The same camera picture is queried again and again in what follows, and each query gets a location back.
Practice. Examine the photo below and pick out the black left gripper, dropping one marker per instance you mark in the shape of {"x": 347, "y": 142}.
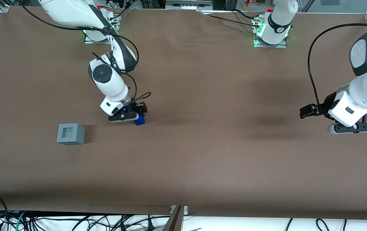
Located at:
{"x": 326, "y": 104}

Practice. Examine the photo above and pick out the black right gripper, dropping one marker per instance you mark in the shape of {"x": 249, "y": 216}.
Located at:
{"x": 137, "y": 107}

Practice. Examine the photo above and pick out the blue plastic part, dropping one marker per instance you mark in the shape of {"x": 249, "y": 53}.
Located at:
{"x": 140, "y": 121}

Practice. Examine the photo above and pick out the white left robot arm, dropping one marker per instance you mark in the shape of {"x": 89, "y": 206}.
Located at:
{"x": 366, "y": 86}

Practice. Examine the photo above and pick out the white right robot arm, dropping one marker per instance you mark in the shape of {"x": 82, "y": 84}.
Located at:
{"x": 106, "y": 80}

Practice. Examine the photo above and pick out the gray square base block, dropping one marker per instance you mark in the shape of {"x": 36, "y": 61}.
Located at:
{"x": 70, "y": 134}

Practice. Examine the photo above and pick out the aluminium profile bar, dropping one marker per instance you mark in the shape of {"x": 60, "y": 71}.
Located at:
{"x": 174, "y": 221}

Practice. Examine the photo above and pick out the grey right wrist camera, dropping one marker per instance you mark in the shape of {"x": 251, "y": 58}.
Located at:
{"x": 122, "y": 116}

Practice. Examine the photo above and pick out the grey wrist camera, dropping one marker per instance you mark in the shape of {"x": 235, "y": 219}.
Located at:
{"x": 122, "y": 116}
{"x": 350, "y": 127}

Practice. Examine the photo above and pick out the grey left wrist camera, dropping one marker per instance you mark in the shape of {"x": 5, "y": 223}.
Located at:
{"x": 350, "y": 127}

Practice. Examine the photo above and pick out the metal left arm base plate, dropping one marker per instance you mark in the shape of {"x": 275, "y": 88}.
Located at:
{"x": 279, "y": 46}

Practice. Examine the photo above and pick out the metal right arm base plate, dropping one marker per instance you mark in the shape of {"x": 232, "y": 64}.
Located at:
{"x": 89, "y": 39}

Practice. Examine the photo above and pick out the metal table edge bracket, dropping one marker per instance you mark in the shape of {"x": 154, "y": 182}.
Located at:
{"x": 185, "y": 209}

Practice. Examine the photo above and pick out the aluminium frame rail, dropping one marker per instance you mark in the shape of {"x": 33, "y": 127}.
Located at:
{"x": 188, "y": 4}

